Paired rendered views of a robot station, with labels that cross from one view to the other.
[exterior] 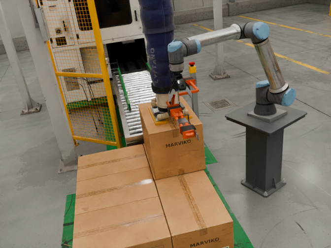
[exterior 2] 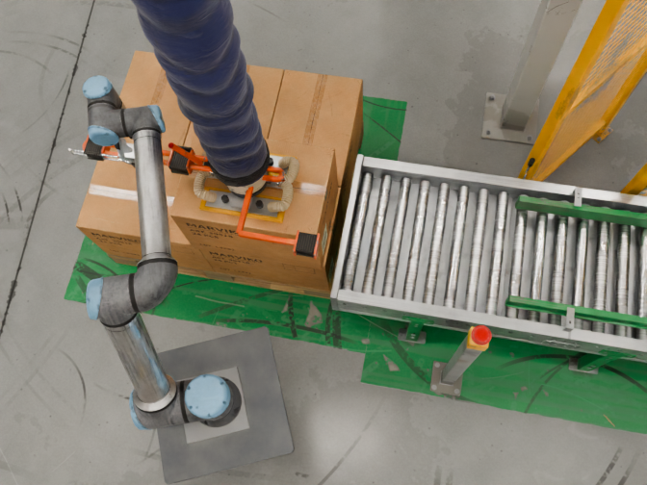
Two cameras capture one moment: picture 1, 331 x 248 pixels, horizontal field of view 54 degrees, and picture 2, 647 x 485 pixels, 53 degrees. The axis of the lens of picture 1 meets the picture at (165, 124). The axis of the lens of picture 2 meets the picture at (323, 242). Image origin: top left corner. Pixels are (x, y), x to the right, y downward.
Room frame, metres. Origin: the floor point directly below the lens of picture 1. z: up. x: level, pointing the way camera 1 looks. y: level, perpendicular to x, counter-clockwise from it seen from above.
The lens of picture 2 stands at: (3.15, -0.95, 3.30)
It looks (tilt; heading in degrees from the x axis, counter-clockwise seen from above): 70 degrees down; 119
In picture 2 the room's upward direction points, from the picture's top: 10 degrees counter-clockwise
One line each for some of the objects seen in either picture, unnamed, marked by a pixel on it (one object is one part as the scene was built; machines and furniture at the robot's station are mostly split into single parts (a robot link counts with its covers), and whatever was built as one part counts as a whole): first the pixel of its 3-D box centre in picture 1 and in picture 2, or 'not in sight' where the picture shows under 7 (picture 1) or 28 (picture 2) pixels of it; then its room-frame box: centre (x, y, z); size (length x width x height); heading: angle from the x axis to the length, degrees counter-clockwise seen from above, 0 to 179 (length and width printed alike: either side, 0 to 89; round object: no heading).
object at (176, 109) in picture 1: (175, 110); (181, 160); (2.11, -0.08, 1.08); 0.10 x 0.08 x 0.06; 99
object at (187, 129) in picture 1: (186, 131); (97, 145); (1.76, -0.13, 1.08); 0.08 x 0.07 x 0.05; 9
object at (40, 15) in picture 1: (43, 23); not in sight; (3.33, 1.06, 1.62); 0.20 x 0.05 x 0.30; 9
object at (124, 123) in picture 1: (119, 102); (613, 206); (3.84, 0.55, 0.50); 2.31 x 0.05 x 0.19; 9
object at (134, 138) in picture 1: (161, 132); (348, 225); (2.73, 0.04, 0.58); 0.70 x 0.03 x 0.06; 99
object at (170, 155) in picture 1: (170, 135); (260, 201); (2.36, -0.03, 0.75); 0.60 x 0.40 x 0.40; 9
